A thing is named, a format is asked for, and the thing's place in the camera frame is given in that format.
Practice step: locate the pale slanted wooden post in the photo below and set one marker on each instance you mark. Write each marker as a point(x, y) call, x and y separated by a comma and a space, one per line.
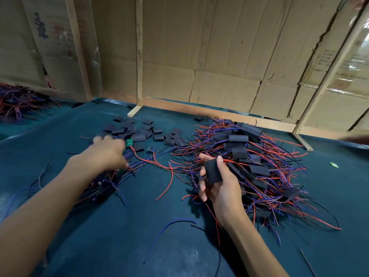
point(331, 77)

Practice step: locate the person's right hand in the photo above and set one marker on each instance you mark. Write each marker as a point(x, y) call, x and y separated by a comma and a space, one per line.
point(222, 190)

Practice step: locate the clear plastic sheet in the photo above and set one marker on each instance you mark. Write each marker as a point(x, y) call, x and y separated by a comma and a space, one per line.
point(357, 63)

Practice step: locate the small green scrap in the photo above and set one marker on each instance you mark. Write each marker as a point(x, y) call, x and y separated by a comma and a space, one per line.
point(334, 165)

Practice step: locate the pile of sleeved wired boards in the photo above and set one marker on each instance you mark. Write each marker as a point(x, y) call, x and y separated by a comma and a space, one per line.
point(253, 158)

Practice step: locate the person's right forearm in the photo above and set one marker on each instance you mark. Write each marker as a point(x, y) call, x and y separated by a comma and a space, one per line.
point(253, 254)

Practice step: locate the pile of black sleeve pieces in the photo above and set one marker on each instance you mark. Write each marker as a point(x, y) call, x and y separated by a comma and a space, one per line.
point(141, 132)

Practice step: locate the wooden ledge board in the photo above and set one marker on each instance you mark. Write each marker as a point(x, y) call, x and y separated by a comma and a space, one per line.
point(190, 106)

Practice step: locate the person's left forearm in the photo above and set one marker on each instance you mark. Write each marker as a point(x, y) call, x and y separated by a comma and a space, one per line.
point(34, 222)

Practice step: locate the thin wooden post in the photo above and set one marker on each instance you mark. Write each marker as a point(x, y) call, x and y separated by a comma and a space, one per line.
point(139, 52)

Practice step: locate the black sleeve piece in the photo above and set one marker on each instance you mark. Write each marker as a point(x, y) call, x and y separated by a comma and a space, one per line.
point(213, 170)

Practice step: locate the person's left hand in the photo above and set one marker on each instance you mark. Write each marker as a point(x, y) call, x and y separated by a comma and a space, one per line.
point(104, 155)

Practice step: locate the wide wooden post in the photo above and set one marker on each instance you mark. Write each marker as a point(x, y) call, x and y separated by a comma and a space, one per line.
point(78, 49)

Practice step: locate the pile of unsleeved wired boards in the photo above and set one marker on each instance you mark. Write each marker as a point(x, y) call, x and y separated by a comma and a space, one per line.
point(98, 181)

